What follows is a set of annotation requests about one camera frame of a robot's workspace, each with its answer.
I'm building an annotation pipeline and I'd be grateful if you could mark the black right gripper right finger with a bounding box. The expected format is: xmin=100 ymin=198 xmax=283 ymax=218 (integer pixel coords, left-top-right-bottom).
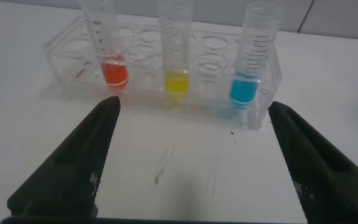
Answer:
xmin=268 ymin=101 xmax=358 ymax=224

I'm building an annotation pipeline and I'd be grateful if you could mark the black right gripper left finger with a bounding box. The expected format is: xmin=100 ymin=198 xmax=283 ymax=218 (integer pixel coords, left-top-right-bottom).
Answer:
xmin=6 ymin=95 xmax=121 ymax=218

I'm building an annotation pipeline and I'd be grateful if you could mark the blue pigment test tube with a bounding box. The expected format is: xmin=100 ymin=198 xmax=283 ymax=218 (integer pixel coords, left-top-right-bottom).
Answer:
xmin=229 ymin=1 xmax=284 ymax=110

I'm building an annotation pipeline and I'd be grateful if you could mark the yellow pigment test tube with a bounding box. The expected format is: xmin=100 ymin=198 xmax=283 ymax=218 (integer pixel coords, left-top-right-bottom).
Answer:
xmin=157 ymin=0 xmax=194 ymax=101

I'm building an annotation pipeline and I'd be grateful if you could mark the orange pigment test tube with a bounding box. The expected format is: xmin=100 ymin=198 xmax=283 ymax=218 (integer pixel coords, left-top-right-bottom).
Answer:
xmin=78 ymin=0 xmax=129 ymax=91

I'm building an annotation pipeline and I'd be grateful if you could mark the clear acrylic test tube rack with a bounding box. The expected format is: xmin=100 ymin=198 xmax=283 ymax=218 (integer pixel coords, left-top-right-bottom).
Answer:
xmin=44 ymin=14 xmax=283 ymax=131

